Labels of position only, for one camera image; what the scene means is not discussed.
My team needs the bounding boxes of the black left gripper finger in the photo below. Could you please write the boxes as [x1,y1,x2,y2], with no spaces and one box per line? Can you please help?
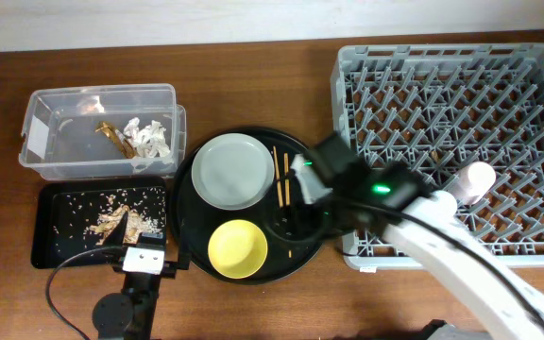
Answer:
[178,220,191,270]
[94,211,128,247]

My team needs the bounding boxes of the yellow bowl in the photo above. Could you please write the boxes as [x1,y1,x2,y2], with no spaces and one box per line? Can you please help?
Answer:
[207,219,268,280]

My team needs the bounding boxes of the gold snack wrapper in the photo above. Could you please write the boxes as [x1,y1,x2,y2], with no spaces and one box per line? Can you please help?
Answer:
[95,121,136,159]

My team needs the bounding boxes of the grey plate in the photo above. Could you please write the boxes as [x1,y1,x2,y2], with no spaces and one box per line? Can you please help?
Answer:
[191,133,275,211]

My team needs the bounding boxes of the white tissue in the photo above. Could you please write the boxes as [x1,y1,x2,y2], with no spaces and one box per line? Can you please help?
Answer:
[123,117,171,158]

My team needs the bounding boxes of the pink cup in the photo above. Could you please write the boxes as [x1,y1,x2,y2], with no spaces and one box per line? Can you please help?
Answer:
[447,161,497,205]

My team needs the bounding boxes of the light blue cup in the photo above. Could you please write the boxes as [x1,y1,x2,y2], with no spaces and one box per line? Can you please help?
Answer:
[431,190,458,218]

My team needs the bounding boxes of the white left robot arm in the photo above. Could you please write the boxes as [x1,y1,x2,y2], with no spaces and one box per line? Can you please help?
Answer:
[92,212,192,339]

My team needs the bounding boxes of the grey dishwasher rack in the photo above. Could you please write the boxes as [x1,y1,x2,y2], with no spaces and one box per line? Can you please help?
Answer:
[331,43,544,267]

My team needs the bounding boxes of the food scraps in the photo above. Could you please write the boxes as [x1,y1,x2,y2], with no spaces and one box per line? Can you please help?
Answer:
[88,205,162,244]

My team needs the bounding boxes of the black rectangular tray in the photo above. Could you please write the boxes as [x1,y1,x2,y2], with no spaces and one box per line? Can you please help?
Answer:
[31,177,166,269]

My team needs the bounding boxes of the round black tray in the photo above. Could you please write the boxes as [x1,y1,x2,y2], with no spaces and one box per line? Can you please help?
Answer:
[167,127,322,284]

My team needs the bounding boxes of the clear plastic bin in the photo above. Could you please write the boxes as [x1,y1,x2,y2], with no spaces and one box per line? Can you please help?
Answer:
[19,83,187,180]

